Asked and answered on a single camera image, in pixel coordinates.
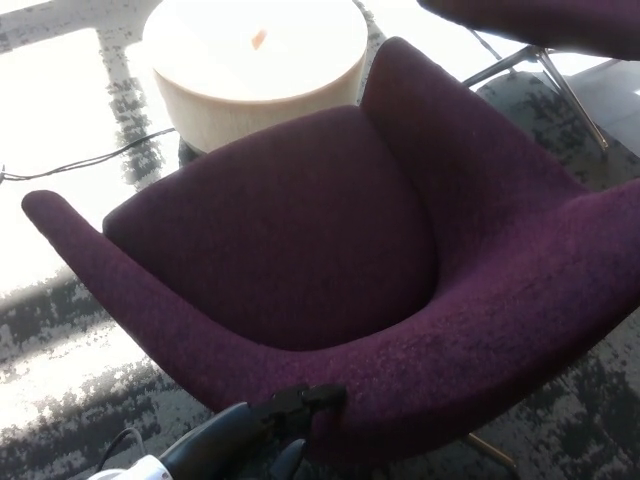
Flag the thin black floor cable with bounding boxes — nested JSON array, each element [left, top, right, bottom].
[[0, 126, 177, 183]]

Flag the round white side table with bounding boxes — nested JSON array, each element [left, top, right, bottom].
[[142, 0, 372, 154]]

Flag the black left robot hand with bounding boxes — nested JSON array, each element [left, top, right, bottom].
[[157, 383, 348, 480]]

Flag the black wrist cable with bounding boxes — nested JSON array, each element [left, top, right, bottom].
[[98, 426, 147, 472]]

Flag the purple armchair seat cushion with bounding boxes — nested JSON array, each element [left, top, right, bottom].
[[102, 104, 437, 352]]

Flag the purple fabric chair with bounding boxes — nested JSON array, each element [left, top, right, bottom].
[[417, 0, 640, 62]]

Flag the gold metal armchair leg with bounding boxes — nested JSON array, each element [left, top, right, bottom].
[[463, 431, 519, 472]]

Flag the purple fabric armchair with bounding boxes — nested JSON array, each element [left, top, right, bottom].
[[20, 35, 640, 464]]

